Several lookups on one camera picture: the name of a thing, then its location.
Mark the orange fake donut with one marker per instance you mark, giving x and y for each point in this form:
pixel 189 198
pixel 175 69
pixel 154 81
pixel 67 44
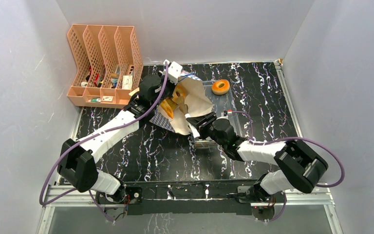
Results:
pixel 220 87

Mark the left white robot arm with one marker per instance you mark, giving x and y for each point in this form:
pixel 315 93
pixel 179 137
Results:
pixel 77 163

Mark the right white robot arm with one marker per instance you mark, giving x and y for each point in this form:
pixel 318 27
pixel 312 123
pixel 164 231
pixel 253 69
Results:
pixel 300 167

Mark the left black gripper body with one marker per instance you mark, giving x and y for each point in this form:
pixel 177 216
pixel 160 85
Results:
pixel 168 93

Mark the blue checkered paper bag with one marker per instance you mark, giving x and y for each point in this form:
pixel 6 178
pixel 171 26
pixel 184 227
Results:
pixel 198 105

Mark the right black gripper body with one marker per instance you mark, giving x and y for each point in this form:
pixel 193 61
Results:
pixel 200 122

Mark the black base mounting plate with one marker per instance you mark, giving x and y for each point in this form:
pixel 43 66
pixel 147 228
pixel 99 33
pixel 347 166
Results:
pixel 190 197

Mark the small white card box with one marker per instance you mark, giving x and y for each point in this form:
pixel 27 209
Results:
pixel 107 98

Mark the clear plastic tray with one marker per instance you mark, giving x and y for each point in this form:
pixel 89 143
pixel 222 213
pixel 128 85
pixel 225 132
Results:
pixel 221 103

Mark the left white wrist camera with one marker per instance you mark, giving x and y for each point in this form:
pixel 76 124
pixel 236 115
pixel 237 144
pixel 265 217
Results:
pixel 172 70

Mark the white stapler box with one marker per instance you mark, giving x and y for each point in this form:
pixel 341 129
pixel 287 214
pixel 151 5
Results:
pixel 127 82

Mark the green white glue tube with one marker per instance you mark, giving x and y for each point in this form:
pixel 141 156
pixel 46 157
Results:
pixel 96 100

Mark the peach plastic file organizer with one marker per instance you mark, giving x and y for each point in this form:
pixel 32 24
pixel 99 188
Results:
pixel 111 51

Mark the fake crusted bread slice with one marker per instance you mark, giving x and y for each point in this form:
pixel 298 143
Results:
pixel 169 106

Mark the red small box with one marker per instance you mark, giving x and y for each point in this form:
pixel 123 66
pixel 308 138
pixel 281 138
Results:
pixel 96 80

